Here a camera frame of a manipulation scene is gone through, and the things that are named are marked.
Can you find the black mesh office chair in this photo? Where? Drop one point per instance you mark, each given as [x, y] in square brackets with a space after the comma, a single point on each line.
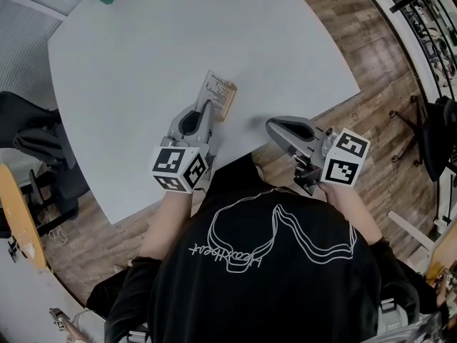
[437, 141]

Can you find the black metal railing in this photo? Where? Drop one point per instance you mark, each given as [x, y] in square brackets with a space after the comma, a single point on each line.
[425, 41]

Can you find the acrylic sign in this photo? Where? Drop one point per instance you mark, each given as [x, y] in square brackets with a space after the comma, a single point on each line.
[210, 88]

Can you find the person's left forearm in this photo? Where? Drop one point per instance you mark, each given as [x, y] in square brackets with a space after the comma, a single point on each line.
[164, 227]

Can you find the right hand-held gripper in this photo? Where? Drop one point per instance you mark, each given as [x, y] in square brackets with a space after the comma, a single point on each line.
[342, 159]

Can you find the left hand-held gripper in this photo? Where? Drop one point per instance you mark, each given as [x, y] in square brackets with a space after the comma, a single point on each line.
[171, 163]

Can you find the white desk frame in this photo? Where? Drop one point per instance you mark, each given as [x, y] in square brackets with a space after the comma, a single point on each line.
[410, 231]

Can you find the person's right forearm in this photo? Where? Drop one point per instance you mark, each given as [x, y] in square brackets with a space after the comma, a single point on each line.
[353, 213]

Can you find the round wooden side table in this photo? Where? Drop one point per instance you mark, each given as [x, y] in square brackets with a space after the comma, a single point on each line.
[18, 220]

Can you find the black high-back office chair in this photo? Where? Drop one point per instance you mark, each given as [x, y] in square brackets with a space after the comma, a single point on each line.
[32, 130]

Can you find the black printed t-shirt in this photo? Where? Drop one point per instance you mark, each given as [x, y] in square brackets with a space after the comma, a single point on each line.
[267, 298]

